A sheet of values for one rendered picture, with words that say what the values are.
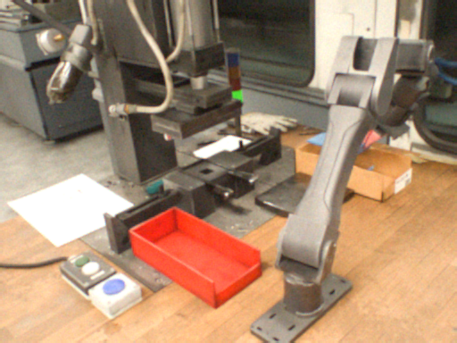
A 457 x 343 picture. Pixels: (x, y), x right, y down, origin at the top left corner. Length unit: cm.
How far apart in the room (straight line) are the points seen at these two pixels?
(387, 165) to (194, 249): 53
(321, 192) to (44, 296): 55
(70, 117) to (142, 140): 302
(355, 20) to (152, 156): 71
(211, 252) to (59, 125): 335
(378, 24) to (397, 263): 75
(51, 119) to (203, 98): 327
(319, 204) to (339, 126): 13
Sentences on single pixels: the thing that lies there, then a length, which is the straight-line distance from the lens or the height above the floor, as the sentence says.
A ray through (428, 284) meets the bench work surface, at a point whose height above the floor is 90.
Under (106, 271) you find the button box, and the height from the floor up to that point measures 93.
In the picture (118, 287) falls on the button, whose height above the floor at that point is 94.
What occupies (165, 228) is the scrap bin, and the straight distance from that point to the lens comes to 105.
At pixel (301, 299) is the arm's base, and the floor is 95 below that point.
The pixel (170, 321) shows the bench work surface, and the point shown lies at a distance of 86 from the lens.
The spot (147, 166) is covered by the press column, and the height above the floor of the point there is 94.
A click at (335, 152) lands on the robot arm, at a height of 115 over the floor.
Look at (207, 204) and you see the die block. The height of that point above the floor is 93.
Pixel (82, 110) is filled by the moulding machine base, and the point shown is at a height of 24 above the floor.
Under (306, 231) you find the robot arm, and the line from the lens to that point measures 77.
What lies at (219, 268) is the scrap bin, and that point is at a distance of 95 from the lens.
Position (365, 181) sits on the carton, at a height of 94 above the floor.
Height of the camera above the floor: 148
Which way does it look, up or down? 27 degrees down
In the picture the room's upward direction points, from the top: 6 degrees counter-clockwise
